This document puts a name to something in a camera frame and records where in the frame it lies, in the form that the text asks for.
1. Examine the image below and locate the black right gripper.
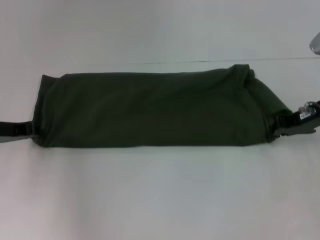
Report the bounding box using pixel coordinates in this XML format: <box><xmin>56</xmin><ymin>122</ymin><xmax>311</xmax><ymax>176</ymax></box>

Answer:
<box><xmin>271</xmin><ymin>99</ymin><xmax>320</xmax><ymax>138</ymax></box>

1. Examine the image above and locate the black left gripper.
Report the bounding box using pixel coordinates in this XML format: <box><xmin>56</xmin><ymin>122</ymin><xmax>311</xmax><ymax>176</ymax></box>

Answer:
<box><xmin>0</xmin><ymin>121</ymin><xmax>43</xmax><ymax>145</ymax></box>

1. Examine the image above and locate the dark green FREE! t-shirt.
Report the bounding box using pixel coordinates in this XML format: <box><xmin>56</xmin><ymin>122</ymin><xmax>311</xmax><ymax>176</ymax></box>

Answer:
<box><xmin>33</xmin><ymin>63</ymin><xmax>295</xmax><ymax>151</ymax></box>

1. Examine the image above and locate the silver right gripper knob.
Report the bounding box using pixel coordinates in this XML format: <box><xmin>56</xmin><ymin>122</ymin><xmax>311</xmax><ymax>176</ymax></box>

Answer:
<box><xmin>298</xmin><ymin>100</ymin><xmax>318</xmax><ymax>116</ymax></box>

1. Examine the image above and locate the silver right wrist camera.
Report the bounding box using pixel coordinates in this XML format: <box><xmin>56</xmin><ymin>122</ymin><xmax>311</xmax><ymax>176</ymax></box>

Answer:
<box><xmin>308</xmin><ymin>32</ymin><xmax>320</xmax><ymax>56</ymax></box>

